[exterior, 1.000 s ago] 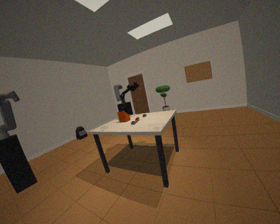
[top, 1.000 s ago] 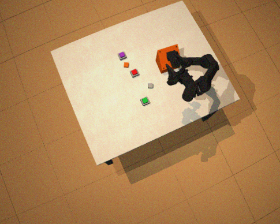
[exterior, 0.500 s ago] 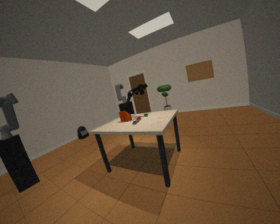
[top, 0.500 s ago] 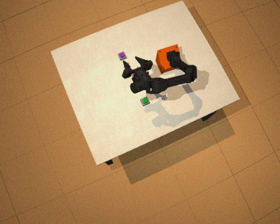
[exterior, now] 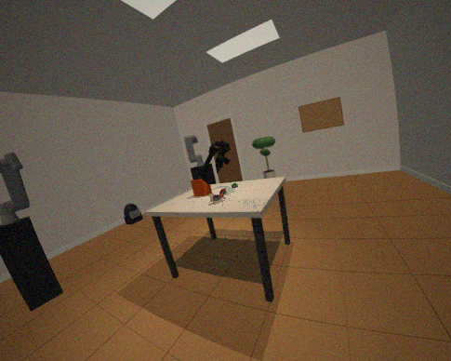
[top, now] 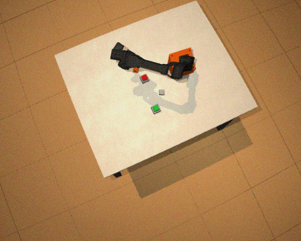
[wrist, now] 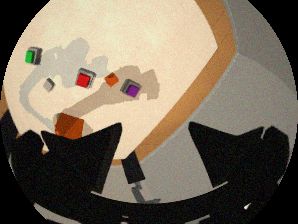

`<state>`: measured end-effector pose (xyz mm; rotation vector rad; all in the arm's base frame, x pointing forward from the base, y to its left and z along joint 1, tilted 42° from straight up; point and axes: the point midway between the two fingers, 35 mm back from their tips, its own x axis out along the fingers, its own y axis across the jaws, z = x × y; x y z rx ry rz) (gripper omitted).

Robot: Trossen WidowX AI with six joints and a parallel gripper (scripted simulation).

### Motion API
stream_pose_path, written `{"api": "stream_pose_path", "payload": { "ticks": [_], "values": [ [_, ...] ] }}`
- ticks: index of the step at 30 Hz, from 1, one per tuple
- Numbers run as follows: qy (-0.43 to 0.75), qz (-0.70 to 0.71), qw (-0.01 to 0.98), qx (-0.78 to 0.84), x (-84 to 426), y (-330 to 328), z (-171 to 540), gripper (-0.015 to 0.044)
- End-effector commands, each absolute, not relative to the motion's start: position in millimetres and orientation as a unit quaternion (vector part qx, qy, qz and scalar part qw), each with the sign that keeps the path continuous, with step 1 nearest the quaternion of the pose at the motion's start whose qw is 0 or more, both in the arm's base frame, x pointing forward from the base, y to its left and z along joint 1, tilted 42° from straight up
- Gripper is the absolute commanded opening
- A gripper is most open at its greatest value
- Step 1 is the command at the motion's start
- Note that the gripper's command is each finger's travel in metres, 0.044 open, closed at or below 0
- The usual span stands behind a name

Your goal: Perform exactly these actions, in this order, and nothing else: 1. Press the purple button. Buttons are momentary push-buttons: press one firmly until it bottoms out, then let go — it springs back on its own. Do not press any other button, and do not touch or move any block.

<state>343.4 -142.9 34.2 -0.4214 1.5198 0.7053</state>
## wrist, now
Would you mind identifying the green button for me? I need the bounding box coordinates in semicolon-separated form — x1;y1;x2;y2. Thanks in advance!
25;45;43;65

